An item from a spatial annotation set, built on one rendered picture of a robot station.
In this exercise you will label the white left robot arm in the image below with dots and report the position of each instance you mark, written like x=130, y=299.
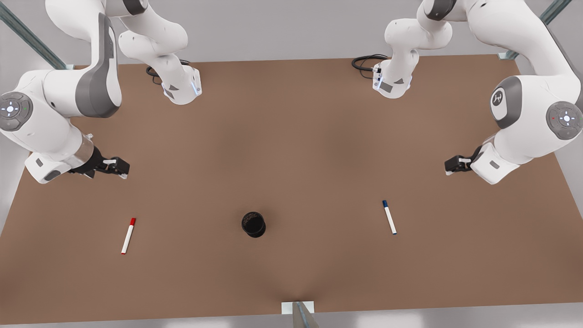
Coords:
x=528, y=100

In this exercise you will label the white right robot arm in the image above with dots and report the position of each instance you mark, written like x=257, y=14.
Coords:
x=54, y=91

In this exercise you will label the red capped white marker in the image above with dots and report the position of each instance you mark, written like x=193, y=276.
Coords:
x=128, y=236

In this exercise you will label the blue capped white marker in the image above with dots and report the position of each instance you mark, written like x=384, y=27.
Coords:
x=389, y=217

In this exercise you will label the black cylindrical cup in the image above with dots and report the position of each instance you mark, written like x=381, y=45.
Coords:
x=253, y=224

